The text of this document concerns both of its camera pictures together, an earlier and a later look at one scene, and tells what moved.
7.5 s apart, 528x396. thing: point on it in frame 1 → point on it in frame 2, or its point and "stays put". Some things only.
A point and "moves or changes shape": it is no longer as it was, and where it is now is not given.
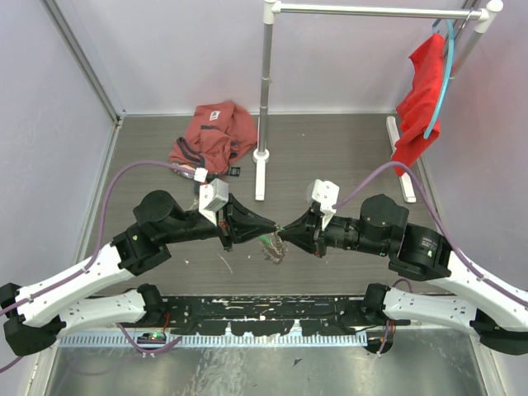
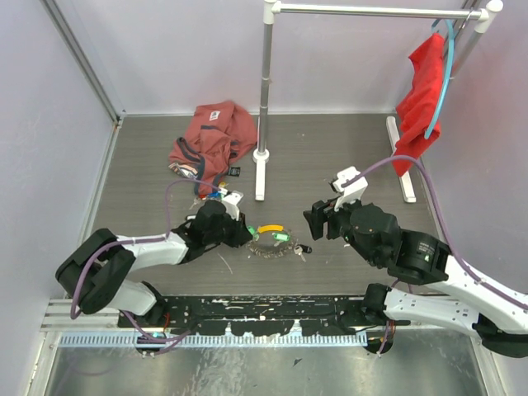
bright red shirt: [417, 105] stays put
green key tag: [266, 239] moves or changes shape
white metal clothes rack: [484, 16] stays put
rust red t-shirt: [216, 134] stays put
